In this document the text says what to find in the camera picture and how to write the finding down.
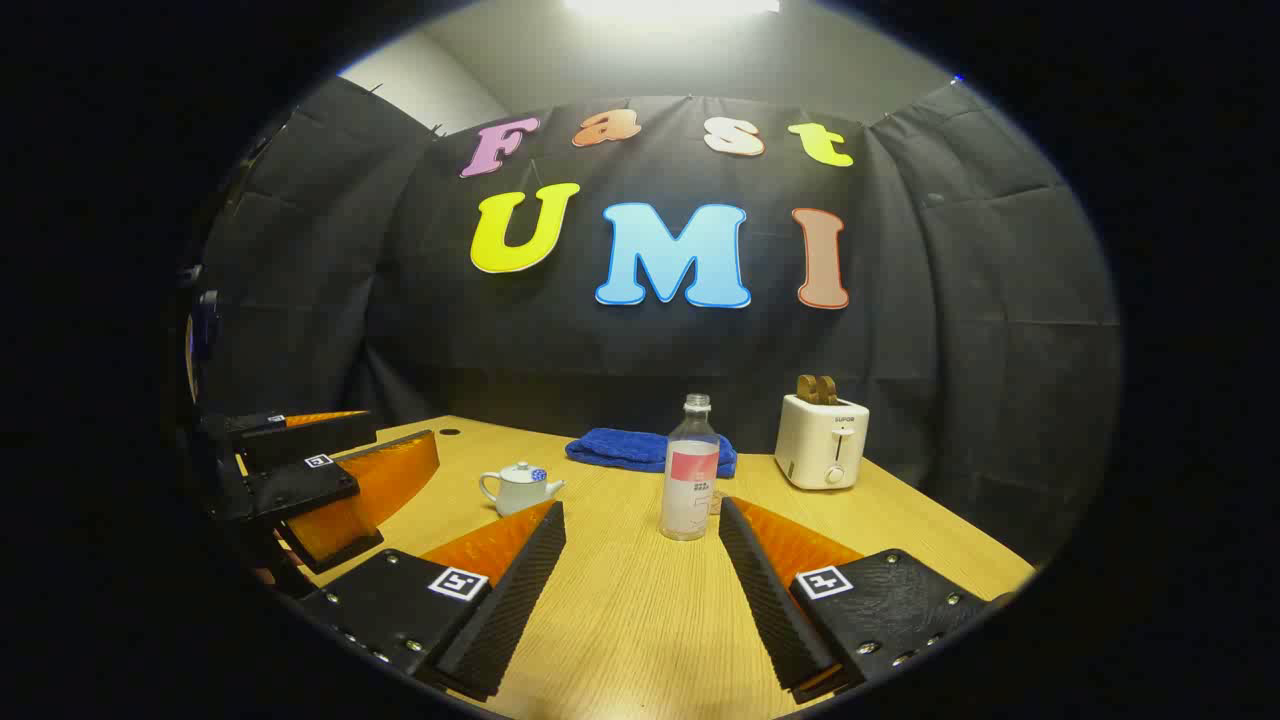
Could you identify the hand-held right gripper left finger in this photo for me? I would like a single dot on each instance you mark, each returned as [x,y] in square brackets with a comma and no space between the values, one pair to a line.
[510,610]

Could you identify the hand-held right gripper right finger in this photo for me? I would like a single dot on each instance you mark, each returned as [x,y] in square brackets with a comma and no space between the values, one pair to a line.
[775,610]

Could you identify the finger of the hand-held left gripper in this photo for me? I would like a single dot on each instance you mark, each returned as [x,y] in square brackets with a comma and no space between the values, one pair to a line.
[310,440]
[300,490]

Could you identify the white teacup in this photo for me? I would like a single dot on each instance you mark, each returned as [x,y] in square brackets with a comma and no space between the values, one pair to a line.
[515,498]

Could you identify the white teacup lid blue pattern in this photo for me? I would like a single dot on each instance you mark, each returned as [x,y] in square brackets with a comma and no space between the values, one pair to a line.
[520,474]

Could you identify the clear water bottle pink label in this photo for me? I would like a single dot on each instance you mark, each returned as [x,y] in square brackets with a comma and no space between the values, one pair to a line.
[690,470]

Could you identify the white toaster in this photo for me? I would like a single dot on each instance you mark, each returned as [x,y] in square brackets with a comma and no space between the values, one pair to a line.
[815,445]

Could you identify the blue towel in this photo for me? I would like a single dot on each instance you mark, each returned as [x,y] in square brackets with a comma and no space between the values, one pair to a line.
[620,450]

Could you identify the black backdrop cloth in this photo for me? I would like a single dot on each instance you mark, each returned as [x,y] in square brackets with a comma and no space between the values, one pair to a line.
[600,350]

